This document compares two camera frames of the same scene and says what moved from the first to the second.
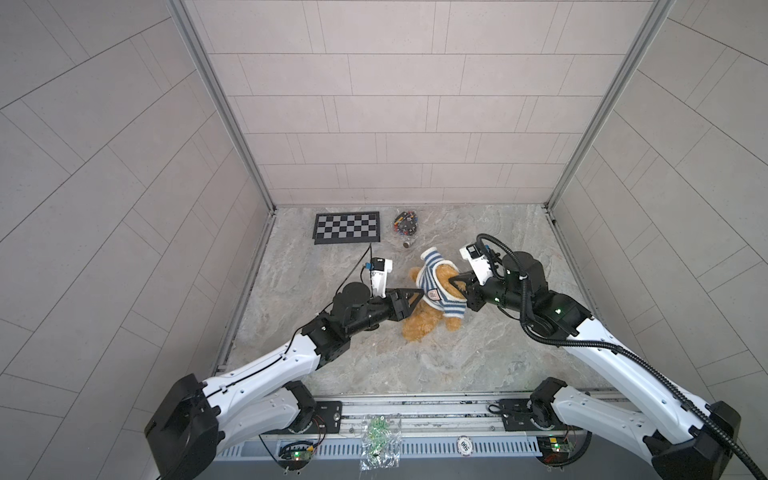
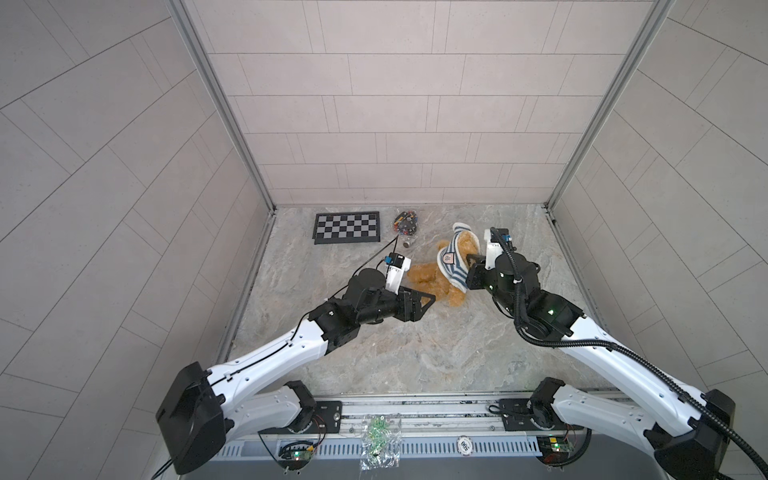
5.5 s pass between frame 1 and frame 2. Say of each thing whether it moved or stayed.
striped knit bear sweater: moved
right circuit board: stayed
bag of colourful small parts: stayed
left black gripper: stayed
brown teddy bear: moved
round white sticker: stayed
